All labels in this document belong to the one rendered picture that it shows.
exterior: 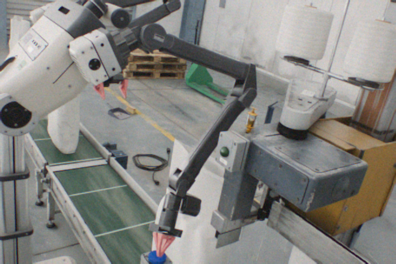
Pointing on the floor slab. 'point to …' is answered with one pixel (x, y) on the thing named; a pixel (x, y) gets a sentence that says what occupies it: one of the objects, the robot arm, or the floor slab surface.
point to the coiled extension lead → (152, 166)
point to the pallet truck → (201, 75)
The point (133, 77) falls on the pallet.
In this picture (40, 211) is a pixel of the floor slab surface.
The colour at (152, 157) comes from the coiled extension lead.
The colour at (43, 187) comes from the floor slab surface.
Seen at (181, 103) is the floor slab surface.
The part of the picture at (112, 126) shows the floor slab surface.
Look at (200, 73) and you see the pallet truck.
